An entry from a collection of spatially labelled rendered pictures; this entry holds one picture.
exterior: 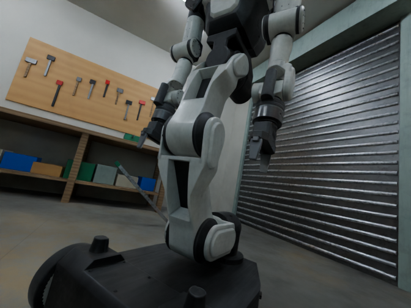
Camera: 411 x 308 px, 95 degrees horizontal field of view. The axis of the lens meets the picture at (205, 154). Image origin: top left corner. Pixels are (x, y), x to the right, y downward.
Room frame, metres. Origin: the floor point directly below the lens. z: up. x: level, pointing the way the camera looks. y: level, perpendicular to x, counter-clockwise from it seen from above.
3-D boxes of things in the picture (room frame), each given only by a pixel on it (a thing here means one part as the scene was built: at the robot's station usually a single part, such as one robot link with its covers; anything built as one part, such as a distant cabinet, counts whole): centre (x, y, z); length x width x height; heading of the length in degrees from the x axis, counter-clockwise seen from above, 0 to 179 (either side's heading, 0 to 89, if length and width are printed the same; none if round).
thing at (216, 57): (0.76, -0.05, 0.97); 0.28 x 0.13 x 0.18; 147
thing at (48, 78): (2.72, 1.68, 1.50); 2.00 x 0.04 x 0.90; 117
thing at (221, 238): (0.74, -0.04, 0.28); 0.21 x 0.20 x 0.13; 147
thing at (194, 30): (0.81, 0.18, 1.12); 0.13 x 0.12 x 0.22; 56
